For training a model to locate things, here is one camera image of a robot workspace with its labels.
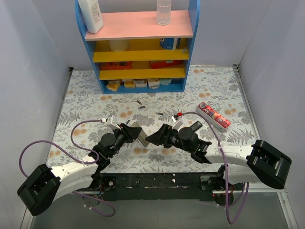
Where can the red orange box right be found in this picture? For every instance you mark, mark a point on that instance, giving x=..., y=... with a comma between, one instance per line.
x=164, y=63

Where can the white air conditioner remote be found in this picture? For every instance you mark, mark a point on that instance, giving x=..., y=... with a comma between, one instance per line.
x=142, y=136

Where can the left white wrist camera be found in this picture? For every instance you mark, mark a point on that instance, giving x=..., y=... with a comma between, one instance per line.
x=110, y=122

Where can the white cylindrical container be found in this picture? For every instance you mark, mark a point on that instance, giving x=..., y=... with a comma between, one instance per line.
x=118, y=45

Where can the yellow white small box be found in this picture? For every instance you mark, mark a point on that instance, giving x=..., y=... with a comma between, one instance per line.
x=129, y=84

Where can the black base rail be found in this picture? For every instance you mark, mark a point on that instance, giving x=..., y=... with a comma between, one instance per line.
x=202, y=186

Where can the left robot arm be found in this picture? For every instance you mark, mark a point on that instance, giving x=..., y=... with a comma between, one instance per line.
x=46, y=184

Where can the blue wooden shelf unit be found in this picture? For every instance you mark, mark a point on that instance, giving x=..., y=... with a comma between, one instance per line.
x=143, y=33

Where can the white orange small carton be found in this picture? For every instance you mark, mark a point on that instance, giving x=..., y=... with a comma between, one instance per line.
x=153, y=83

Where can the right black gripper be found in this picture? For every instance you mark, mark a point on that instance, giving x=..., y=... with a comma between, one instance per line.
x=164, y=135

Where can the yellow red small box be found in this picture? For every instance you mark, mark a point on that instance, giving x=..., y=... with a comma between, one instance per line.
x=113, y=85

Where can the black TV remote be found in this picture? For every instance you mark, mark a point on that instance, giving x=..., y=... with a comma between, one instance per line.
x=196, y=126

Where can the floral patterned table mat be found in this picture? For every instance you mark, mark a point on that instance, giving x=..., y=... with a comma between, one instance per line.
x=79, y=128

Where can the clear plastic water bottle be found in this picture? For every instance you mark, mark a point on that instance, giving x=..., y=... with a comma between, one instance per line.
x=163, y=11

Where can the red toothpaste box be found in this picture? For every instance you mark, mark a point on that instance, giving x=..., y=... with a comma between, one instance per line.
x=213, y=117

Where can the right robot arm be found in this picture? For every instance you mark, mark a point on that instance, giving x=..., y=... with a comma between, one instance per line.
x=259, y=162

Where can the teal white small box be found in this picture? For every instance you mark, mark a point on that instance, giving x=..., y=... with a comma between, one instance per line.
x=165, y=81

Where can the orange box left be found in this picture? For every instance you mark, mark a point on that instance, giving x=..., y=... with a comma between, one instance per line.
x=116, y=65

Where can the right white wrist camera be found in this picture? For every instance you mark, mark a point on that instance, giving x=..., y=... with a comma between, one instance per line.
x=177, y=123

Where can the white plastic bottle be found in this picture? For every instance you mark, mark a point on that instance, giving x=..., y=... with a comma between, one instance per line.
x=92, y=15

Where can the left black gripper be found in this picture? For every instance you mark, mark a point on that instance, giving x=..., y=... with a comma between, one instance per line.
x=127, y=132

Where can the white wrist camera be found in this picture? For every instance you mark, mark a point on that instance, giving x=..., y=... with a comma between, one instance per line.
x=110, y=122
x=177, y=123

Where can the blue white round container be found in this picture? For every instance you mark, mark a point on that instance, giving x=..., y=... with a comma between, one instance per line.
x=170, y=43

